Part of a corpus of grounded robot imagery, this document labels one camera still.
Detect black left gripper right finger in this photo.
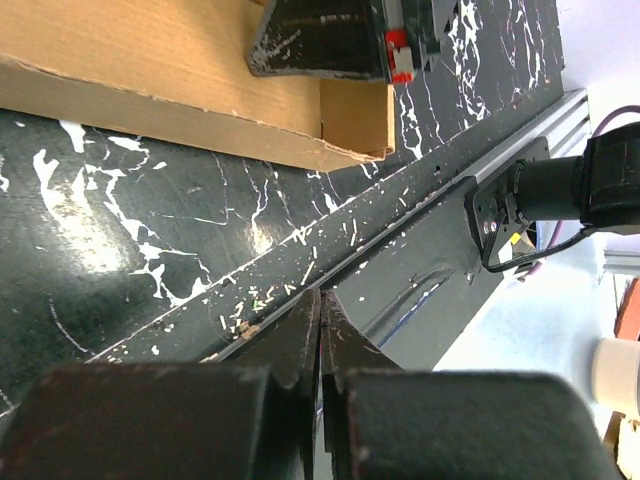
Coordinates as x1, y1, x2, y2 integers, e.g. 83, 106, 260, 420
320, 291, 620, 479

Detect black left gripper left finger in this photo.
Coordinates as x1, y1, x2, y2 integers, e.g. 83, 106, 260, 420
1, 289, 320, 479

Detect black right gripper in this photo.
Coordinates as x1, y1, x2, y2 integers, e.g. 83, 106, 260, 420
246, 0, 461, 84

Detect brown cardboard box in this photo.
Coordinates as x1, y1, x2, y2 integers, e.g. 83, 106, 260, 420
1, 1, 395, 172

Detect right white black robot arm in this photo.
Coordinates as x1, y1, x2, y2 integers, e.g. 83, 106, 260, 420
246, 1, 639, 273

